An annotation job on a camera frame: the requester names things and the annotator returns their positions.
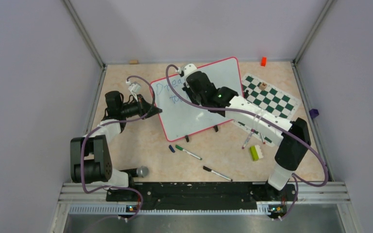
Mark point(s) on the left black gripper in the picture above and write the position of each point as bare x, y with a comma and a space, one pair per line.
150, 110

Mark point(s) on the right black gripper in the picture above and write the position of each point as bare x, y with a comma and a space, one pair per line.
188, 88

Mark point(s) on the white board with pink frame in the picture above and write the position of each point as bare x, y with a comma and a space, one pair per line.
180, 119

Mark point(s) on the blue marker cap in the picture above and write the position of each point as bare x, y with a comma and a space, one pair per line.
171, 149

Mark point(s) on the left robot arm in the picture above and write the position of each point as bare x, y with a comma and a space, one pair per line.
90, 160

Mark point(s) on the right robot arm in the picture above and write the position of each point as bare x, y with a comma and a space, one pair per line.
291, 137

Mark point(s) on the green capped marker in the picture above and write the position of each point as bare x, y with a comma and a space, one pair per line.
188, 152

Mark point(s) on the small cork piece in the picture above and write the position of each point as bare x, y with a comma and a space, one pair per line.
133, 62

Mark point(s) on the wooden cube chess piece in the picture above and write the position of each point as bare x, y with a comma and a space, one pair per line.
263, 86

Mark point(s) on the pink purple marker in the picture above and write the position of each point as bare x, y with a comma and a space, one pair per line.
248, 139

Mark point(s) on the orange toy block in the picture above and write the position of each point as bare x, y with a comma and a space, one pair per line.
263, 61

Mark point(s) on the green white chessboard mat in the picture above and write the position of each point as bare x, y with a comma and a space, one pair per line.
272, 99

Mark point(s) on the red marker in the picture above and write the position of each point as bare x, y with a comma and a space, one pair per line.
262, 138

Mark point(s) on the black capped marker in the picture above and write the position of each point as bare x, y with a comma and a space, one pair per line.
217, 173

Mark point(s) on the green white toy brick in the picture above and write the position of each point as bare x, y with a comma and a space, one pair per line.
256, 153

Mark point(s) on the purple toy block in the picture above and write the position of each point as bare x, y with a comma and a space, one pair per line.
314, 113

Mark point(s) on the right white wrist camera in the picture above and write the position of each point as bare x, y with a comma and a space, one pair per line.
186, 70

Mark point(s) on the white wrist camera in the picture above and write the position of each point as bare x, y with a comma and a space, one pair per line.
134, 87
186, 70

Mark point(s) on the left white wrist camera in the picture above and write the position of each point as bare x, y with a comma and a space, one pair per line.
134, 87

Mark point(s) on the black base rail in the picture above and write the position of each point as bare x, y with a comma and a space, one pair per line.
202, 196

